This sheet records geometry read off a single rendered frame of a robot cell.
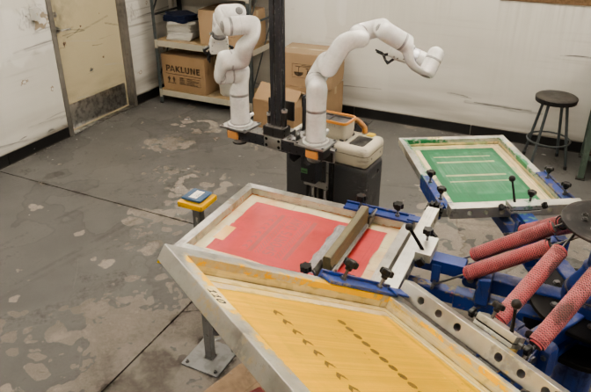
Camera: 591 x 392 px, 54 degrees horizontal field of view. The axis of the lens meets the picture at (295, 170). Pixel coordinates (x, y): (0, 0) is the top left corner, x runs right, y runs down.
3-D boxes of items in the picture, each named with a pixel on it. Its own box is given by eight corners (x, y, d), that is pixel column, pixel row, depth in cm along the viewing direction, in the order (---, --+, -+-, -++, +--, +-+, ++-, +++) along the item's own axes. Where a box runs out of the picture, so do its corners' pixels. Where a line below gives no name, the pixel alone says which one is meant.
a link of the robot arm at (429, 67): (401, 33, 261) (439, 55, 266) (389, 59, 261) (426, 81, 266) (409, 31, 253) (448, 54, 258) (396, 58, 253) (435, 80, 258)
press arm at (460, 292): (254, 252, 242) (254, 240, 239) (261, 245, 246) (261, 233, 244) (581, 344, 193) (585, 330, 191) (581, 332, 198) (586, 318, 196)
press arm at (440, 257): (414, 266, 210) (415, 255, 208) (419, 257, 215) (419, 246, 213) (463, 279, 203) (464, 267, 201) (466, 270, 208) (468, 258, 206)
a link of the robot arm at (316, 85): (306, 115, 264) (306, 81, 257) (304, 105, 276) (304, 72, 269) (327, 114, 264) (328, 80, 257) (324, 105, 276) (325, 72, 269)
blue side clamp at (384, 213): (342, 219, 250) (343, 204, 247) (346, 213, 254) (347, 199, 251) (411, 235, 239) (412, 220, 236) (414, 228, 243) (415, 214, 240)
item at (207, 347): (180, 364, 302) (162, 202, 260) (204, 337, 319) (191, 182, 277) (216, 378, 293) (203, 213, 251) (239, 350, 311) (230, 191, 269)
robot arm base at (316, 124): (313, 132, 286) (314, 102, 279) (336, 137, 280) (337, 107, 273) (297, 143, 274) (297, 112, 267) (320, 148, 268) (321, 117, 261)
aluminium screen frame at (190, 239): (173, 253, 224) (172, 245, 223) (249, 189, 272) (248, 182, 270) (368, 311, 194) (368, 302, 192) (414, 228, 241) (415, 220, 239)
